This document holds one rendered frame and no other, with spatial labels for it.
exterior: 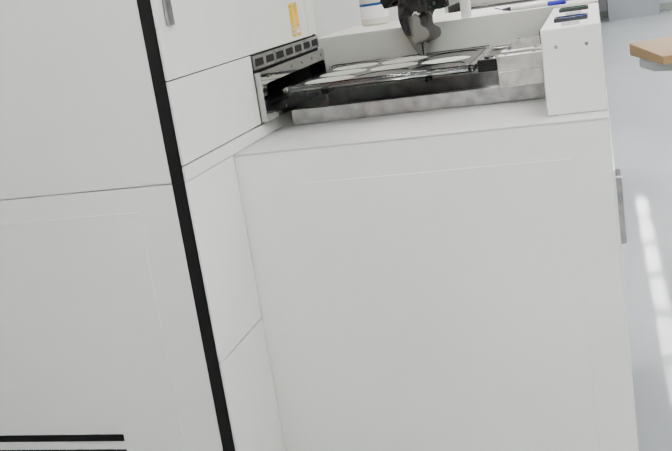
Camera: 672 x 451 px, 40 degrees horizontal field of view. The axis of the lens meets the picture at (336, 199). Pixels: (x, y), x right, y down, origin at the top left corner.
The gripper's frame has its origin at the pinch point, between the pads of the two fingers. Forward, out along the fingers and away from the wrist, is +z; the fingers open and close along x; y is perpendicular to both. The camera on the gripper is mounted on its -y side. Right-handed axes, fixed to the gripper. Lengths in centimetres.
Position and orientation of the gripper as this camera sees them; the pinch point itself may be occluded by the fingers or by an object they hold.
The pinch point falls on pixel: (419, 50)
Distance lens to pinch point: 208.4
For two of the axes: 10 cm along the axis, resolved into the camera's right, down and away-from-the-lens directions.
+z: 1.5, 9.6, 2.2
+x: 7.8, -2.5, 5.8
